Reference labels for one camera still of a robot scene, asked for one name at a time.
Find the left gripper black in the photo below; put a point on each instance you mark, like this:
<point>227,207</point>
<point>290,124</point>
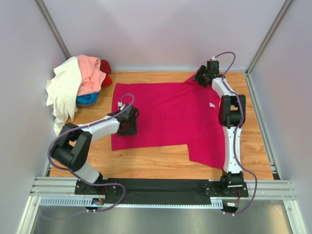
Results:
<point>133,130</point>

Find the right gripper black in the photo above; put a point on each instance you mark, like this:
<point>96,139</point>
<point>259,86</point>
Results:
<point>198,77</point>

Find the magenta t shirt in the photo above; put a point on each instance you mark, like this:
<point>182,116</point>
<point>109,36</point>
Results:
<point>174,114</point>

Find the cream white t shirt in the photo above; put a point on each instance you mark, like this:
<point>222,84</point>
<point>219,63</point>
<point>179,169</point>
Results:
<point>62,92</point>

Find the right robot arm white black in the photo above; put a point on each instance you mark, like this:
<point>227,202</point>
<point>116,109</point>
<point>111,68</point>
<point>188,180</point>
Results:
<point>231,117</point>

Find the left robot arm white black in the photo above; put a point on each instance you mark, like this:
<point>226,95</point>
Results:
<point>71,147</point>

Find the blue t shirt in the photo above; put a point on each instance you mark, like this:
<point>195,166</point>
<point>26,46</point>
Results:
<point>87,100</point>

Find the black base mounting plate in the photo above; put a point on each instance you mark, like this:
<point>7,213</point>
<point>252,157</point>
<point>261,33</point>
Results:
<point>155,191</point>

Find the light pink t shirt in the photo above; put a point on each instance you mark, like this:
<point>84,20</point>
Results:
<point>92,76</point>

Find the dark red t shirt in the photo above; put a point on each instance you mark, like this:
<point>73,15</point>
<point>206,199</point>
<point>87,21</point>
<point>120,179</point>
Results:
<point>105,67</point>

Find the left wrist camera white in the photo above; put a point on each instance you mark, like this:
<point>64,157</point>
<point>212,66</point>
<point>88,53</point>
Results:
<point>124,107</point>

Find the right aluminium corner post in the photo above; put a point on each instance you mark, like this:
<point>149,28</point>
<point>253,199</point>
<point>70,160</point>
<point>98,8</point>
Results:
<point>271,32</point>

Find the aluminium corner post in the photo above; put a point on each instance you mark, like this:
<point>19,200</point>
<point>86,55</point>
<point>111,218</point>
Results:
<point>271,32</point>
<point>51,25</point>

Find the grey slotted cable duct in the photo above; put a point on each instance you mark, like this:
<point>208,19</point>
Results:
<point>97,203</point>

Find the aluminium front rail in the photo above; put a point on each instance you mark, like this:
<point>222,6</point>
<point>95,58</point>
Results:
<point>65,186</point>

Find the left aluminium corner post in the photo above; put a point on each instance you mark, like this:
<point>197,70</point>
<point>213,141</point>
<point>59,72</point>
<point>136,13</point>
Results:
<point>51,25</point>

